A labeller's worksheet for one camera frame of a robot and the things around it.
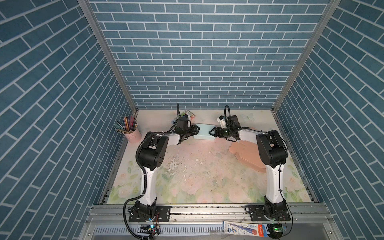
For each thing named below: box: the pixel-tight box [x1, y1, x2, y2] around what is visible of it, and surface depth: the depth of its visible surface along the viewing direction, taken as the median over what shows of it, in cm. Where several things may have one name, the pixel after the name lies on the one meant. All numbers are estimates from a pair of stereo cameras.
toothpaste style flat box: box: [222, 221, 270, 237], surface depth 71 cm
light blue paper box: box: [193, 123, 216, 141], surface depth 104 cm
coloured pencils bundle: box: [114, 113, 138, 134], surface depth 98 cm
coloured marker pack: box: [181, 109, 196, 120], surface depth 118 cm
